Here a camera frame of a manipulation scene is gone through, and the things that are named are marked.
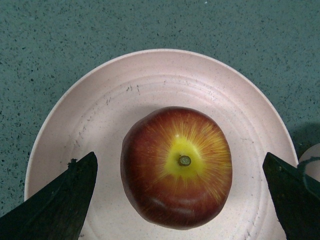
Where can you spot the red apple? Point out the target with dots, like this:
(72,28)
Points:
(176,168)

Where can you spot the pink bowl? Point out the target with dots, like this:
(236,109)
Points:
(313,168)

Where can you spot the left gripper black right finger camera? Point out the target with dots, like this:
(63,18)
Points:
(295,196)

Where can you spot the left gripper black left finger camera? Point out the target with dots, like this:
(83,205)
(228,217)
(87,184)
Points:
(57,211)

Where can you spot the pink plate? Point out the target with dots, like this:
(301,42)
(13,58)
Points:
(95,114)

